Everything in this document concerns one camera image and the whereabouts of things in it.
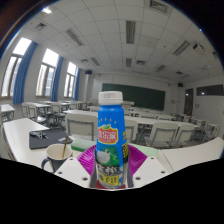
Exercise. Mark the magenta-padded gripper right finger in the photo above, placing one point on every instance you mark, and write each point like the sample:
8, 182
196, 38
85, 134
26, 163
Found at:
150, 170

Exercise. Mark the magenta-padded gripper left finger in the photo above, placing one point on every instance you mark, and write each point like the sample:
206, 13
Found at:
73, 171

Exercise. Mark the blue drink bottle white cap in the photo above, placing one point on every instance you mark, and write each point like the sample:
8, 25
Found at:
111, 140

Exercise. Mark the dark blue mug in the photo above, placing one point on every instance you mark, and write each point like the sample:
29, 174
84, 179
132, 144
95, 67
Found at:
55, 158

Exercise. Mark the wooden stir stick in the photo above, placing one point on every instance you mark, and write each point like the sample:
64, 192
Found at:
65, 146

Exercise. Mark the dark grey flat pad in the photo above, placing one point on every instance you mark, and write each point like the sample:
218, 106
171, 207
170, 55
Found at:
46, 141

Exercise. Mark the white classroom chairs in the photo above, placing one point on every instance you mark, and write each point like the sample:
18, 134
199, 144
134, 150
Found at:
160, 131

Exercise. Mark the bunch of keys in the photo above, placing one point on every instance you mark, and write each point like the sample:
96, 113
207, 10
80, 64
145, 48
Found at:
39, 134

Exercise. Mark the white classroom desks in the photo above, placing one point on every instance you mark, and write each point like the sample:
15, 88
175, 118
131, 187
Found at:
43, 108

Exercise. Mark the green chalkboard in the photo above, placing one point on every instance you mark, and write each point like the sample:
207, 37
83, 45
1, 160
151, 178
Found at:
136, 96

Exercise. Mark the dark brown door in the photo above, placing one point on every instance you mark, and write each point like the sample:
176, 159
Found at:
188, 101

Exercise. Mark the tall windows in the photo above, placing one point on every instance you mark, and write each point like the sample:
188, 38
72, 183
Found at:
46, 76

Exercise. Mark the blue curtains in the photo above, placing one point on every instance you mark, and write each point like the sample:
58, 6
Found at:
23, 73

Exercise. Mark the ceiling light panels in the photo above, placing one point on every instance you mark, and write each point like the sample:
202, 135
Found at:
130, 31

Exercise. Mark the black wall speaker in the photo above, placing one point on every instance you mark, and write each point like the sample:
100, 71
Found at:
88, 71
180, 84

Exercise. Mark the dark high wall window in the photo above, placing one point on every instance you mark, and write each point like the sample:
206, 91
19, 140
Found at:
210, 90

